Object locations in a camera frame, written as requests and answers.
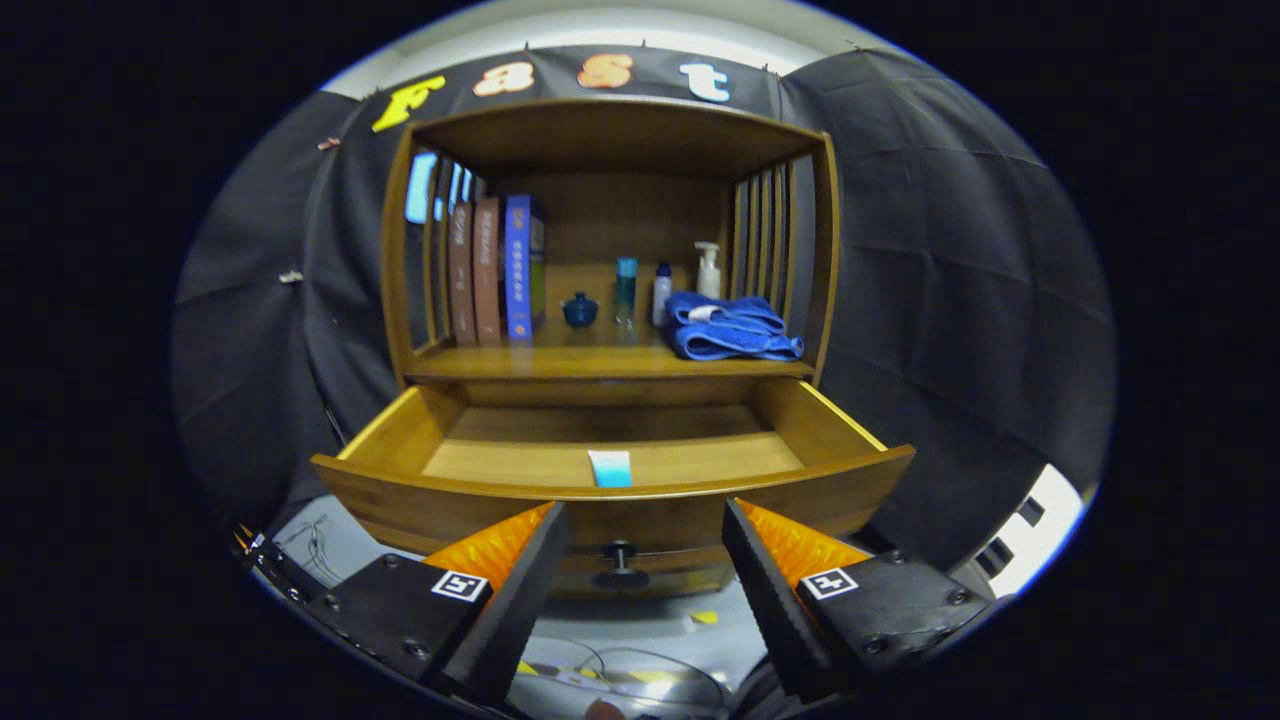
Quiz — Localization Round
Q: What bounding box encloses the blue folded towel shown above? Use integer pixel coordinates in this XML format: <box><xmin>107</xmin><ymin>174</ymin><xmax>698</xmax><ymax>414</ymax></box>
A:
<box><xmin>664</xmin><ymin>291</ymin><xmax>804</xmax><ymax>361</ymax></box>

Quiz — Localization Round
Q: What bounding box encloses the wooden countertop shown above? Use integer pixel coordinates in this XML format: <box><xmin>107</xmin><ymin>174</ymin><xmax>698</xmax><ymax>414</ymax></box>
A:
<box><xmin>405</xmin><ymin>320</ymin><xmax>813</xmax><ymax>383</ymax></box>

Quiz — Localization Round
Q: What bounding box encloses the thin grey cable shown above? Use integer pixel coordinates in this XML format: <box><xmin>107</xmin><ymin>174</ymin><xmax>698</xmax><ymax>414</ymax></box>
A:
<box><xmin>290</xmin><ymin>513</ymin><xmax>343</xmax><ymax>588</ymax></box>

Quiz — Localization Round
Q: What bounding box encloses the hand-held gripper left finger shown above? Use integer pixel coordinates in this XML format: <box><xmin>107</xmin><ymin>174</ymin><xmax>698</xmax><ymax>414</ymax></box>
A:
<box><xmin>300</xmin><ymin>500</ymin><xmax>571</xmax><ymax>706</ymax></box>

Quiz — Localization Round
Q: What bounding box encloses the wooden drawer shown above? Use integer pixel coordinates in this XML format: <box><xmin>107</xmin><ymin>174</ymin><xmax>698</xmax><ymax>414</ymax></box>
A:
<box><xmin>310</xmin><ymin>378</ymin><xmax>916</xmax><ymax>591</ymax></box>

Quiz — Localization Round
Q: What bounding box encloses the wooden cabinet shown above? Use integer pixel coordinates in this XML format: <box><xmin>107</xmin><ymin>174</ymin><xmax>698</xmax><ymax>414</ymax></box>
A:
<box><xmin>380</xmin><ymin>97</ymin><xmax>841</xmax><ymax>601</ymax></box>

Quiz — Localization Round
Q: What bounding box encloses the dark brown book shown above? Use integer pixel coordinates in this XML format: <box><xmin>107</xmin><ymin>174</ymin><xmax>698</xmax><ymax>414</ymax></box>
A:
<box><xmin>447</xmin><ymin>202</ymin><xmax>478</xmax><ymax>347</ymax></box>

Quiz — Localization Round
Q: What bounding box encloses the reddish brown book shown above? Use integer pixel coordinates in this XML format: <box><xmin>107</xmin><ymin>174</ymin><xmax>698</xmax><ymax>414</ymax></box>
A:
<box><xmin>472</xmin><ymin>197</ymin><xmax>504</xmax><ymax>346</ymax></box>

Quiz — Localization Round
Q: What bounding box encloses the white panel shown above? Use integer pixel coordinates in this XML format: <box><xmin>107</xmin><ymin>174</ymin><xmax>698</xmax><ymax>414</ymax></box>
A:
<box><xmin>950</xmin><ymin>463</ymin><xmax>1089</xmax><ymax>601</ymax></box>

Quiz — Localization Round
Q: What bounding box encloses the blue book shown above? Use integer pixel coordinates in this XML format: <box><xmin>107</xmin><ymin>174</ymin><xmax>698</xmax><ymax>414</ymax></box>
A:
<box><xmin>503</xmin><ymin>194</ymin><xmax>547</xmax><ymax>344</ymax></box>

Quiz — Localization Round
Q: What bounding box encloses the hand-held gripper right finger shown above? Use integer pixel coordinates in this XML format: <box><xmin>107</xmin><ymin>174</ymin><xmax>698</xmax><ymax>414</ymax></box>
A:
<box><xmin>720</xmin><ymin>498</ymin><xmax>996</xmax><ymax>704</ymax></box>

